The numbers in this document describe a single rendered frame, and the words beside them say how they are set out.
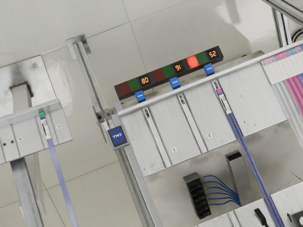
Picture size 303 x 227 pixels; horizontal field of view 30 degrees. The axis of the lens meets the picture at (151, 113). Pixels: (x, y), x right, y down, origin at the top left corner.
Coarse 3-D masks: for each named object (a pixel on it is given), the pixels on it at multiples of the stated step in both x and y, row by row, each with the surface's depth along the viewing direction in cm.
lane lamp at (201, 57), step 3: (198, 54) 170; (201, 54) 170; (204, 54) 170; (198, 57) 170; (201, 57) 170; (204, 57) 170; (198, 60) 170; (201, 60) 170; (204, 60) 170; (207, 60) 170; (201, 63) 170; (204, 63) 170
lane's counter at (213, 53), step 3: (207, 51) 171; (210, 51) 171; (213, 51) 171; (216, 51) 171; (207, 54) 170; (210, 54) 170; (213, 54) 170; (216, 54) 170; (210, 57) 170; (213, 57) 170; (216, 57) 170
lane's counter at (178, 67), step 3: (177, 63) 170; (180, 63) 170; (174, 66) 170; (177, 66) 170; (180, 66) 170; (183, 66) 170; (174, 69) 169; (177, 69) 169; (180, 69) 169; (183, 69) 169; (177, 72) 169
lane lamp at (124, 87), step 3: (120, 84) 169; (123, 84) 169; (126, 84) 169; (120, 87) 168; (123, 87) 168; (126, 87) 168; (120, 90) 168; (123, 90) 168; (126, 90) 168; (129, 90) 168; (123, 93) 168; (126, 93) 168
